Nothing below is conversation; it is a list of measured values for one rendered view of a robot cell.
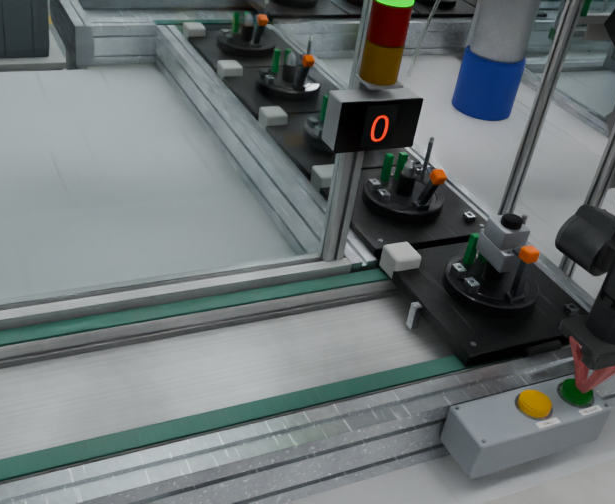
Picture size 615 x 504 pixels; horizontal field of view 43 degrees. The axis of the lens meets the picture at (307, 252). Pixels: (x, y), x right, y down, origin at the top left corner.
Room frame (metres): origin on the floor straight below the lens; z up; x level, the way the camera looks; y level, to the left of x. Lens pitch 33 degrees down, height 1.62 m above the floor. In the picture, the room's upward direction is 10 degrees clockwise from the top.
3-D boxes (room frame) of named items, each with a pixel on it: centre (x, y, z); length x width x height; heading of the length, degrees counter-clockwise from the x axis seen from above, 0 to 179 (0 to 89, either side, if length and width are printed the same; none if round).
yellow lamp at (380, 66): (0.97, -0.05, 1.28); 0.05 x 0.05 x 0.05
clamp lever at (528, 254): (0.93, -0.30, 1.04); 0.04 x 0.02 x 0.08; 31
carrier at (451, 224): (1.18, -0.15, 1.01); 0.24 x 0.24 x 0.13; 31
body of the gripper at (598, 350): (0.77, -0.37, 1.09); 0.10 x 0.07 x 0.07; 120
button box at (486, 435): (0.74, -0.31, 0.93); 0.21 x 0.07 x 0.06; 121
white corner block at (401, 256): (1.00, -0.14, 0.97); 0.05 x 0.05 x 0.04; 31
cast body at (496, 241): (0.97, -0.27, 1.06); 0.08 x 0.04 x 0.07; 28
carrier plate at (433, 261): (0.96, -0.28, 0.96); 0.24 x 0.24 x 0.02; 31
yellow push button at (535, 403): (0.74, -0.31, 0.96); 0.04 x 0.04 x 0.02
